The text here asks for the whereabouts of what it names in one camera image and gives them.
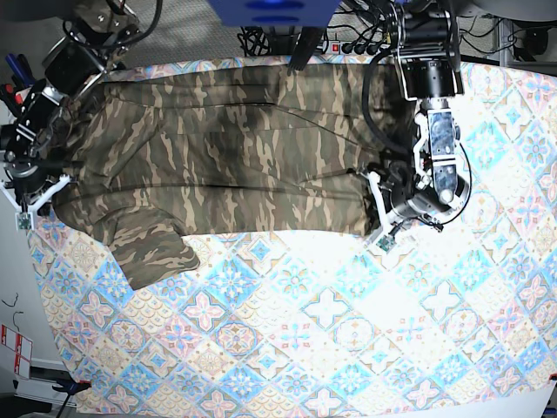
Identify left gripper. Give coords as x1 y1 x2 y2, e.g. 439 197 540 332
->
367 162 448 218

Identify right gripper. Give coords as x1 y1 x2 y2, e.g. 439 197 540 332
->
6 161 55 218

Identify camouflage T-shirt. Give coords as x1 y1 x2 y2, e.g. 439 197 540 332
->
52 64 415 290

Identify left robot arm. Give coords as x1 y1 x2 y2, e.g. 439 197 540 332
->
362 1 473 227

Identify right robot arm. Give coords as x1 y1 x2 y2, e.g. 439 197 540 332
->
1 1 163 230

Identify red white label tag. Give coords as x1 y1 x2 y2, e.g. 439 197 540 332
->
1 324 33 380

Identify black orange clamp bottom left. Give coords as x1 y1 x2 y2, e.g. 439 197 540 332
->
52 379 91 411

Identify patterned tile tablecloth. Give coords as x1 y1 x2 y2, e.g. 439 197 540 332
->
28 64 556 417

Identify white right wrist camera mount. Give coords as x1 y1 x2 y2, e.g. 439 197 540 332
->
1 174 73 232

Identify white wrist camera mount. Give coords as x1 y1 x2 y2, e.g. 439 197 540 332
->
1 174 73 232
364 172 409 253

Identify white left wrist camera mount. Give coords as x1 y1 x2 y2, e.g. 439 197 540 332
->
364 172 409 253

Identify power strip with red switch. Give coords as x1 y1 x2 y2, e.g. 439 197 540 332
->
321 39 386 57

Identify blue handled clamp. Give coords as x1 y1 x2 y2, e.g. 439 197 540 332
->
5 53 36 89

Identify black post under mount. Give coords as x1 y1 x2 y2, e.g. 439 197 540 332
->
288 26 325 71

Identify tangled black cables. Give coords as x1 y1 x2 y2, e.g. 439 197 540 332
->
237 26 273 58

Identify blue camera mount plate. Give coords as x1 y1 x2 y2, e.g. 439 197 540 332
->
208 0 340 27

